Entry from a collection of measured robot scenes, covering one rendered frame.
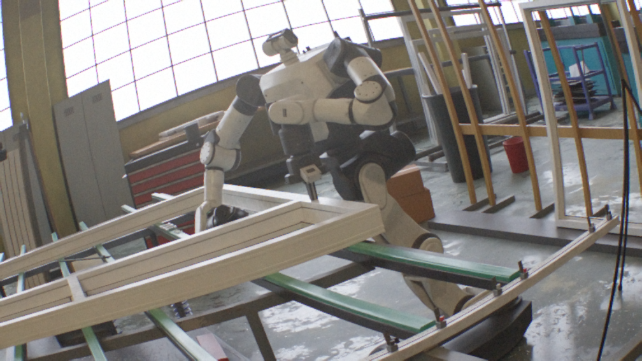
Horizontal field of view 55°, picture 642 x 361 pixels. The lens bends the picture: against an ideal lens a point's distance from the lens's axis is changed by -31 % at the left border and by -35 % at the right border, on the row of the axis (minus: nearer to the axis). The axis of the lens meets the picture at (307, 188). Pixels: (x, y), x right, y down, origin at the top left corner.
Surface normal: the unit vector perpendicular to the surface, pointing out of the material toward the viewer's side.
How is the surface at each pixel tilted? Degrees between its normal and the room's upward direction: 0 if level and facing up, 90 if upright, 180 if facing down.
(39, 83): 90
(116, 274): 90
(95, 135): 90
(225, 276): 90
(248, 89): 78
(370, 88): 35
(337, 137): 118
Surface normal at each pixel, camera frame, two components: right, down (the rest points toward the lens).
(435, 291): 0.54, 0.40
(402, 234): 0.44, 0.02
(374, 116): 0.33, 0.58
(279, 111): -0.51, 0.27
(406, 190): 0.00, 0.15
